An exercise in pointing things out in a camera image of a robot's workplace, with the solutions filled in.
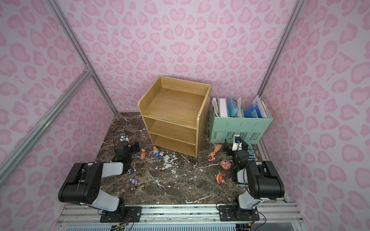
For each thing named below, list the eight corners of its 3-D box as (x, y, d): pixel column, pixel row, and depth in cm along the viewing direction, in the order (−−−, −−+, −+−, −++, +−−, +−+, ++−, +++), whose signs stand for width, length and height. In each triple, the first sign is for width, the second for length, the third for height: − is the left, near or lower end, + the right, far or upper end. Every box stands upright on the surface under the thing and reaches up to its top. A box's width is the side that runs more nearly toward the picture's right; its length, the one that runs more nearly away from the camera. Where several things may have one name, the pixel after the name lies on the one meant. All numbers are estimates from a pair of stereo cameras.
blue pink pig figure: (149, 153, 97) (148, 151, 95) (155, 147, 100) (154, 145, 98) (159, 159, 94) (159, 158, 92) (165, 153, 97) (164, 151, 95)
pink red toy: (215, 184, 85) (216, 181, 82) (214, 175, 88) (215, 173, 85) (223, 184, 85) (224, 181, 82) (222, 175, 88) (223, 173, 85)
